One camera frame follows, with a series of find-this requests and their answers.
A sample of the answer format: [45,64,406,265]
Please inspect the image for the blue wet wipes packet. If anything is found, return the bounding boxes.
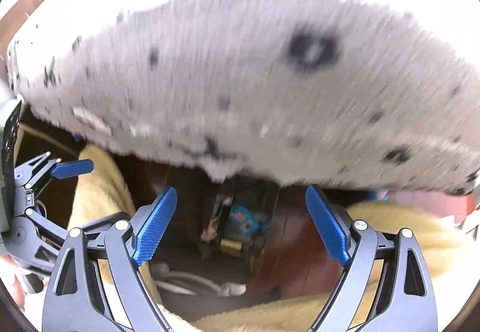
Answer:
[229,205,269,236]

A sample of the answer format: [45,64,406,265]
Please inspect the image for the yellow small bottle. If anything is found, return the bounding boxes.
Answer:
[220,238,249,256]

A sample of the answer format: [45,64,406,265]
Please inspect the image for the white cable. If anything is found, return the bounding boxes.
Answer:
[151,261,247,297]

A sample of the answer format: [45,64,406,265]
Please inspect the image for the colourful toy figure packet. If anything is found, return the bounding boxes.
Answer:
[200,226,218,244]

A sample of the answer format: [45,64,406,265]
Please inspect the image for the grey patterned fleece bedspread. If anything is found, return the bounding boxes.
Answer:
[7,0,479,195]

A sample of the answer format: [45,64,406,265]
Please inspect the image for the yellow fluffy trousers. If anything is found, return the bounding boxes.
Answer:
[69,144,479,331]

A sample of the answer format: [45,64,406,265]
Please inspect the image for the black trash bin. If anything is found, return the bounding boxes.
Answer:
[164,166,281,276]

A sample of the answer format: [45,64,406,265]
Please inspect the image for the person's hand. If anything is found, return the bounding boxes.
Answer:
[0,256,25,311]

